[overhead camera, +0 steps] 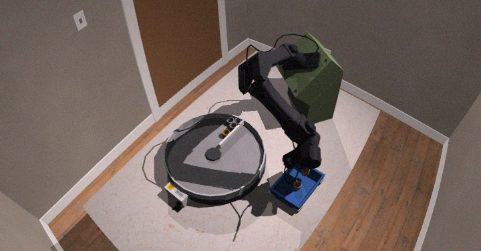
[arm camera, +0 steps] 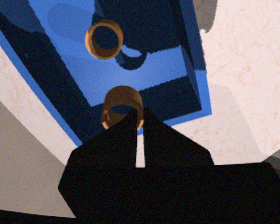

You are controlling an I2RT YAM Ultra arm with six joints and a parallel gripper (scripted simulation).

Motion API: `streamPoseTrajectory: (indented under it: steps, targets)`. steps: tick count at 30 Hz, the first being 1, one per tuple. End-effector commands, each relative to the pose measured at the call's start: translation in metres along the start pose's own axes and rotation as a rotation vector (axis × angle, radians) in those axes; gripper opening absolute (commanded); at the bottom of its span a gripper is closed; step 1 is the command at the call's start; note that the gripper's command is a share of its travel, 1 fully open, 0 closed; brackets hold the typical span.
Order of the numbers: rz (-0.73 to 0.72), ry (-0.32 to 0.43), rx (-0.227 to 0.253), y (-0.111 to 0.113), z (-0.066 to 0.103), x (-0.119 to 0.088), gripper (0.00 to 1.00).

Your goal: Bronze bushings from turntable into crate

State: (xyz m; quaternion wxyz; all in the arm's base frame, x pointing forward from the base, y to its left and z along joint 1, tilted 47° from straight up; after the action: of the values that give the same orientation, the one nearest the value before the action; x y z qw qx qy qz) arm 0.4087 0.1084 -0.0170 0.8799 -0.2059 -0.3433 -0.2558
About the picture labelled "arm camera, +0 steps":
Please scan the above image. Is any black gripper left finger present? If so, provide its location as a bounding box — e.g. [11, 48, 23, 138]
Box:
[65, 108, 137, 168]

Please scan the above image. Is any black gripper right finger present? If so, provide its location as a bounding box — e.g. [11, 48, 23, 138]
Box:
[143, 107, 215, 167]

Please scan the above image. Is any bronze bushing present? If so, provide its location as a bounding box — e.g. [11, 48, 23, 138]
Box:
[85, 19, 124, 60]
[101, 85, 143, 131]

